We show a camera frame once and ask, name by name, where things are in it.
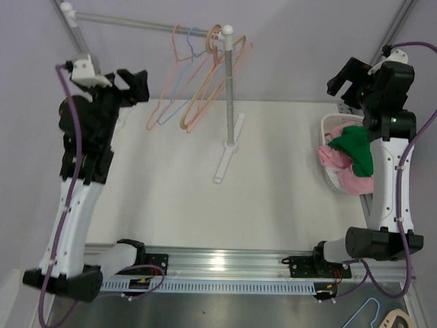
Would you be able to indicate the pink t shirt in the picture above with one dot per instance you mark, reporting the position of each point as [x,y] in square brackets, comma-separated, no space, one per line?
[329,157]

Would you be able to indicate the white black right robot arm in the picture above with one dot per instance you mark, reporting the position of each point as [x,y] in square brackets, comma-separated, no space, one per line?
[389,232]

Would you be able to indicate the white slotted cable duct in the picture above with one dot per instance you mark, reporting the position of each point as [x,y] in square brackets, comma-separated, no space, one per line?
[282,287]

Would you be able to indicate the green t shirt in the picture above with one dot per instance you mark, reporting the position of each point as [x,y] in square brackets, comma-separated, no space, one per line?
[353,142]

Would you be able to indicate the aluminium rail frame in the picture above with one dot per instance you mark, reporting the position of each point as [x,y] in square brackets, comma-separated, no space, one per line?
[224,264]

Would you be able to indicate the white perforated plastic basket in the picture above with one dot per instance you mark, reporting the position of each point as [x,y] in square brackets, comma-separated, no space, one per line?
[328,123]

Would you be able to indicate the pink hanger with green shirt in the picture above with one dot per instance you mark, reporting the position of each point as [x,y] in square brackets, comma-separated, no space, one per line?
[158,113]

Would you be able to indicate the blue plastic hanger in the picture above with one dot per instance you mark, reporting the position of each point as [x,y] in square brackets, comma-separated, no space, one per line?
[182,83]

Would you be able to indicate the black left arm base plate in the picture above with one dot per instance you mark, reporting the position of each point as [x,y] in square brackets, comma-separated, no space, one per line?
[158,260]

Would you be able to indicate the silver white clothes rack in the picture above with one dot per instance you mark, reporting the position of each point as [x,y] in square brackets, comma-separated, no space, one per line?
[234,125]

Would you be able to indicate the wooden hanger on floor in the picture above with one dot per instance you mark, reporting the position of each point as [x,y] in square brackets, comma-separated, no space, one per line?
[397,318]

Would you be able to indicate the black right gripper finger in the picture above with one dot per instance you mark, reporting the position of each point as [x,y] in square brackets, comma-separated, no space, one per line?
[335,84]
[356,72]

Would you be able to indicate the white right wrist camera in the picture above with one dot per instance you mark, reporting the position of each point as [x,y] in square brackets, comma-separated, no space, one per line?
[396,55]

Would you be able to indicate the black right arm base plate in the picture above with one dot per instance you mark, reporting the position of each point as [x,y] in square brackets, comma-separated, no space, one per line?
[312,267]

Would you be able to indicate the beige wooden hanger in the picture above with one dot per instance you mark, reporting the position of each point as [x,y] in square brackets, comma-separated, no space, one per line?
[222,49]

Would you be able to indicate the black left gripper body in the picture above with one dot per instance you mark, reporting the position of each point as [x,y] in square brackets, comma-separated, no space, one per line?
[110,100]

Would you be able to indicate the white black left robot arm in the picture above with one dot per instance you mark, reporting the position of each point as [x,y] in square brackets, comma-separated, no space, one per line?
[88,126]

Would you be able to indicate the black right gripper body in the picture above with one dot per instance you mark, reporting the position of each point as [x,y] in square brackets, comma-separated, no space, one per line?
[367,97]

